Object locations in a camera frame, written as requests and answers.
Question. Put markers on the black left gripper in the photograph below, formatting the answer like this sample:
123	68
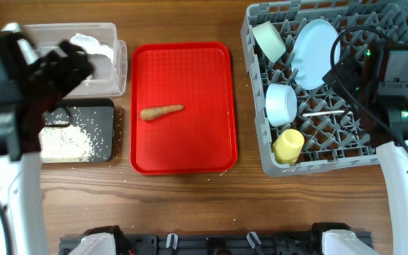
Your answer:
69	73

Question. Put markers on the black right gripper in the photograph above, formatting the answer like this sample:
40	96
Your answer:
353	72

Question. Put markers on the large light blue plate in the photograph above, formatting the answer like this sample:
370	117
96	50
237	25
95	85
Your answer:
312	50

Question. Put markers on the white plastic spoon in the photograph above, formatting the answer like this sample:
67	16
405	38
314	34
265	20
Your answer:
334	112

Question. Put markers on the cooked white rice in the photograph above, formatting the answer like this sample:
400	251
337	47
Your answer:
69	143

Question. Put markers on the white napkin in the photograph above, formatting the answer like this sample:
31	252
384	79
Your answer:
92	46

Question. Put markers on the small light blue bowl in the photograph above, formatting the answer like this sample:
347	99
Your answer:
281	104

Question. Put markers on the green bowl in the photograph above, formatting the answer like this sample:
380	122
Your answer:
269	41

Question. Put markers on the yellow plastic cup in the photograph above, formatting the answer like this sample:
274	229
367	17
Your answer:
288	146

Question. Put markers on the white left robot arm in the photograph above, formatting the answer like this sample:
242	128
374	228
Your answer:
22	222

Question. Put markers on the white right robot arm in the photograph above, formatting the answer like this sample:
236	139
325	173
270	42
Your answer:
378	91

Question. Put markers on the black waste tray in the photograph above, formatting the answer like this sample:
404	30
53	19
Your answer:
97	117

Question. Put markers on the grey dishwasher rack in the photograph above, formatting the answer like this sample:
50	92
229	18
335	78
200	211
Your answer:
331	141

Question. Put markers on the clear plastic waste bin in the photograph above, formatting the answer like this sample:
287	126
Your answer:
108	79

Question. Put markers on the red serving tray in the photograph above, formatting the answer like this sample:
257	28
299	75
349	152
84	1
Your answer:
203	136

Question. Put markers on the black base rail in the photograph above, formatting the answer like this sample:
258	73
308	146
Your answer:
280	243

